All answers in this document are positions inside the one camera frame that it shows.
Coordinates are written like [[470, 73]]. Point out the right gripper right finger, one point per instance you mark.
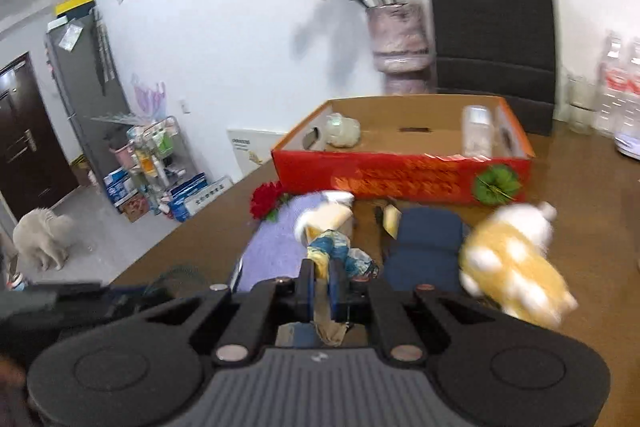
[[338, 291]]

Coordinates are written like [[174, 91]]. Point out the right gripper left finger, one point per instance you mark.
[[304, 291]]

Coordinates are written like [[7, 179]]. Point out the purple knitted cloth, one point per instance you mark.
[[273, 250]]

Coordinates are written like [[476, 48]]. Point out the red artificial rose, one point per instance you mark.
[[266, 201]]

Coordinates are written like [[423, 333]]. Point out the navy blue pouch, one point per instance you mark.
[[426, 250]]

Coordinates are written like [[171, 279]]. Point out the yellow white plush toy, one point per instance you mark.
[[504, 259]]

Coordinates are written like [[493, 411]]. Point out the white yellow cup toy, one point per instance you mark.
[[334, 213]]

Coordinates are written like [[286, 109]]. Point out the pale round object in box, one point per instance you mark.
[[341, 131]]

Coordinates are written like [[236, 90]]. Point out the brown door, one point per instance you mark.
[[34, 170]]

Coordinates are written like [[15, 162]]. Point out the blue printed boxes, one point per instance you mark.
[[190, 197]]

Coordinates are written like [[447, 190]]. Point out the red cardboard box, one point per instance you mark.
[[410, 148]]

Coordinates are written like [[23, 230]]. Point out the clear bottle in box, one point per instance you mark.
[[477, 131]]

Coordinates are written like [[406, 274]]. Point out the marbled flower vase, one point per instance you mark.
[[400, 47]]

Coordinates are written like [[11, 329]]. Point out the black paper bag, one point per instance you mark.
[[499, 47]]

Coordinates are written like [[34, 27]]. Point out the glass jar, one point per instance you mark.
[[581, 96]]

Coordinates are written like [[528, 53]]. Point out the pack of water bottles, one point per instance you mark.
[[618, 88]]

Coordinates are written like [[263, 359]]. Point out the wire storage cart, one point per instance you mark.
[[158, 160]]

